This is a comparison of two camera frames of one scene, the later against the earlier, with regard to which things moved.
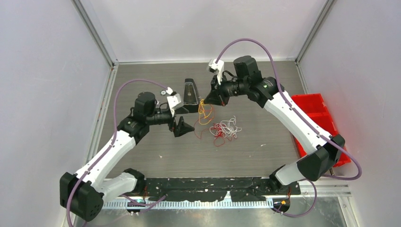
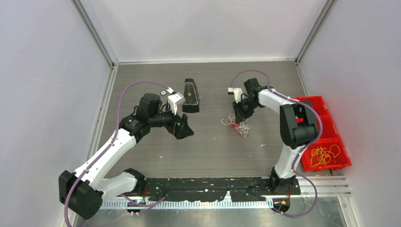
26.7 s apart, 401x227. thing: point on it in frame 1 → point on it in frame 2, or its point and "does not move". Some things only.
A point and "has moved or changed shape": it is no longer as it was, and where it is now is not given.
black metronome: [191, 97] does not move
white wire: [226, 127] → [243, 126]
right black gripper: [216, 96] → [240, 115]
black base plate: [209, 189] does not move
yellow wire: [205, 109] has moved or changed shape
